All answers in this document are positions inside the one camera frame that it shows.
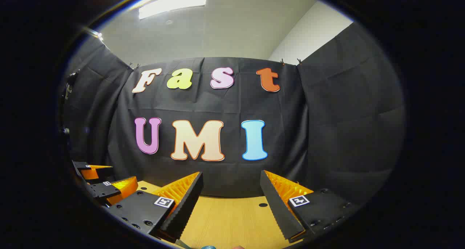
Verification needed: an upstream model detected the black backdrop cloth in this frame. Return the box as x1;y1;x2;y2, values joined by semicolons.
60;22;406;206

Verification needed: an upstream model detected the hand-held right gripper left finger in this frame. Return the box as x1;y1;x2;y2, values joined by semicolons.
105;171;204;243

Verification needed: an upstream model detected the ceiling light panel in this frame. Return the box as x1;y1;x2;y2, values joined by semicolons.
138;0;210;20

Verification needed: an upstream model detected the metal backdrop pole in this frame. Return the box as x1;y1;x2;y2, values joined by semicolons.
82;25;104;42

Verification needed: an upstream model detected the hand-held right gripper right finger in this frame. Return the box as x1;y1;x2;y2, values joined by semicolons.
259;170;360;242

